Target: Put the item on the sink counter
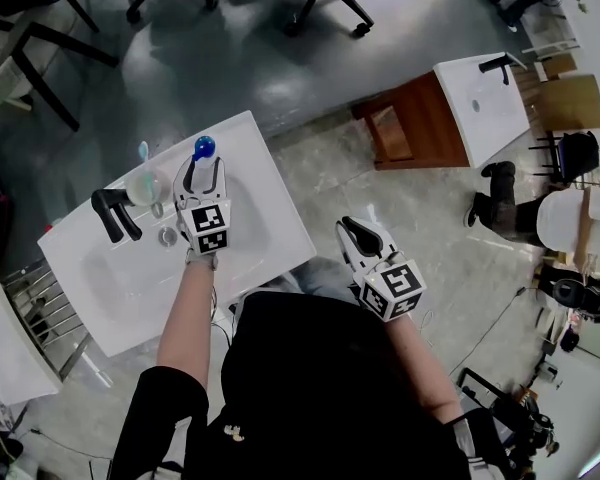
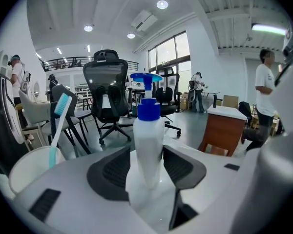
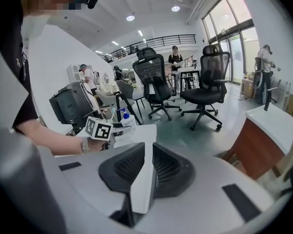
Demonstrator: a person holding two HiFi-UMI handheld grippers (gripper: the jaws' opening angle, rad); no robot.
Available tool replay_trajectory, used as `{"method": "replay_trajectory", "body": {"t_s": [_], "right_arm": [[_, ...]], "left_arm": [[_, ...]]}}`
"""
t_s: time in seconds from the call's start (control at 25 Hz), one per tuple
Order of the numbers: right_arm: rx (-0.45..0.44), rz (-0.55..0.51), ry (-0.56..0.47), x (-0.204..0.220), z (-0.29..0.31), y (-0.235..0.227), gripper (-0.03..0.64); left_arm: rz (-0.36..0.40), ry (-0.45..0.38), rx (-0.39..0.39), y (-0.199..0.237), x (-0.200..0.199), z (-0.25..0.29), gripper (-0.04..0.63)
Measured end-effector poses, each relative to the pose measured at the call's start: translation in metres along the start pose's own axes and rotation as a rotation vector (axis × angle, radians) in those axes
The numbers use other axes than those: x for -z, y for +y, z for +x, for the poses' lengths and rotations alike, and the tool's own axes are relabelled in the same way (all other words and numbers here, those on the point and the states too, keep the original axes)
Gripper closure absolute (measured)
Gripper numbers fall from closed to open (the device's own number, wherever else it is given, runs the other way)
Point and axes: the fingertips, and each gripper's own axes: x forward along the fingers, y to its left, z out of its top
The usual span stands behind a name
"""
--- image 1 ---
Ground translucent white cup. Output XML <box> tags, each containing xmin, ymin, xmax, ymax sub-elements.
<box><xmin>124</xmin><ymin>166</ymin><xmax>170</xmax><ymax>218</ymax></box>

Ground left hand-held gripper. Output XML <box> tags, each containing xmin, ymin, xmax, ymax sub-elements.
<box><xmin>172</xmin><ymin>156</ymin><xmax>232</xmax><ymax>257</ymax></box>

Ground teal toothbrush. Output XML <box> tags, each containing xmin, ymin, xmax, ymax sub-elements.
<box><xmin>137</xmin><ymin>140</ymin><xmax>157</xmax><ymax>197</ymax></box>

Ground flat white basin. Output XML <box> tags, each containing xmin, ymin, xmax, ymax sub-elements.
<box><xmin>0</xmin><ymin>276</ymin><xmax>64</xmax><ymax>407</ymax></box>

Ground brown wooden cabinet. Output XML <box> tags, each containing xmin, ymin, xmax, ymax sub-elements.
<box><xmin>351</xmin><ymin>72</ymin><xmax>471</xmax><ymax>171</ymax></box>

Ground black angled faucet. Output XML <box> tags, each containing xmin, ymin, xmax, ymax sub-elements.
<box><xmin>478</xmin><ymin>51</ymin><xmax>524</xmax><ymax>87</ymax></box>

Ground person's left forearm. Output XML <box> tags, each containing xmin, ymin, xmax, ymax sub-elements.
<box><xmin>157</xmin><ymin>255</ymin><xmax>220</xmax><ymax>394</ymax></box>

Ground blue-capped white bottle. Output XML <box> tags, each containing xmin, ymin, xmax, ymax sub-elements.
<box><xmin>192</xmin><ymin>135</ymin><xmax>220</xmax><ymax>182</ymax></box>

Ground person's black shirt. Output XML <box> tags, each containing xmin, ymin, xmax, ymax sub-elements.
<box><xmin>107</xmin><ymin>290</ymin><xmax>511</xmax><ymax>480</ymax></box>

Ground grey backpack strap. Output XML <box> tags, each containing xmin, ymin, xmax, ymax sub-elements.
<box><xmin>449</xmin><ymin>415</ymin><xmax>511</xmax><ymax>480</ymax></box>

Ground black curved faucet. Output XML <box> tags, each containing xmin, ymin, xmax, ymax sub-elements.
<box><xmin>90</xmin><ymin>187</ymin><xmax>144</xmax><ymax>243</ymax></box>

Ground beige dining chair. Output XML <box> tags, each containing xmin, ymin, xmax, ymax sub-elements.
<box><xmin>0</xmin><ymin>17</ymin><xmax>121</xmax><ymax>134</ymax></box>

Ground person's grey trousers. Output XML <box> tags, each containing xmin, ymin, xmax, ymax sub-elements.
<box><xmin>267</xmin><ymin>257</ymin><xmax>361</xmax><ymax>309</ymax></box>

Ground metal bar rack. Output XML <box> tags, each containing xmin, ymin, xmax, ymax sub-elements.
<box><xmin>0</xmin><ymin>257</ymin><xmax>94</xmax><ymax>382</ymax></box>

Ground person's right forearm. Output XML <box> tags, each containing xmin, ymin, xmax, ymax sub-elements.
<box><xmin>384</xmin><ymin>312</ymin><xmax>464</xmax><ymax>427</ymax></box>

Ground large white sink basin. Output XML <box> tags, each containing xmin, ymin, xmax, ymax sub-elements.
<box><xmin>36</xmin><ymin>110</ymin><xmax>317</xmax><ymax>358</ymax></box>

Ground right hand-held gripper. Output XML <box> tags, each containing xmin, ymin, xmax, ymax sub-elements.
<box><xmin>334</xmin><ymin>216</ymin><xmax>427</xmax><ymax>323</ymax></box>

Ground wooden pallet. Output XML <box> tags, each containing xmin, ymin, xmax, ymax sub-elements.
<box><xmin>522</xmin><ymin>40</ymin><xmax>600</xmax><ymax>134</ymax></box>

